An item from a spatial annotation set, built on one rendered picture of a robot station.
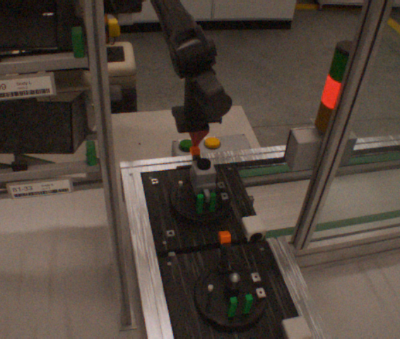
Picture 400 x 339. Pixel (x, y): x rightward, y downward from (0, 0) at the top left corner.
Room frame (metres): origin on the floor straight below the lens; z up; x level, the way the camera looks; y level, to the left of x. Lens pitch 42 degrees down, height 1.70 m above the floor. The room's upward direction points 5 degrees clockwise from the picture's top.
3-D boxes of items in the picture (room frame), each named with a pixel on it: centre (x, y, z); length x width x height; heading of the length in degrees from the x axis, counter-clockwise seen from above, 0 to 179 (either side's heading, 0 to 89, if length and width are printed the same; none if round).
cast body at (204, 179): (0.68, -0.01, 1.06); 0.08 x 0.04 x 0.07; 17
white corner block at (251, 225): (0.62, -0.13, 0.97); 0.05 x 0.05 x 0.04; 17
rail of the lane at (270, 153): (0.92, -0.23, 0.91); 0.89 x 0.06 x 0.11; 107
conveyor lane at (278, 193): (0.75, -0.30, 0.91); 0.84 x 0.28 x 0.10; 107
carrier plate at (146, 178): (0.69, -0.01, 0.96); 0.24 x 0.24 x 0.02; 17
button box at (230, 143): (0.92, -0.03, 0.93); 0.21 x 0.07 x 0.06; 107
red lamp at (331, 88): (0.63, -0.22, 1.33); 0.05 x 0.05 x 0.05
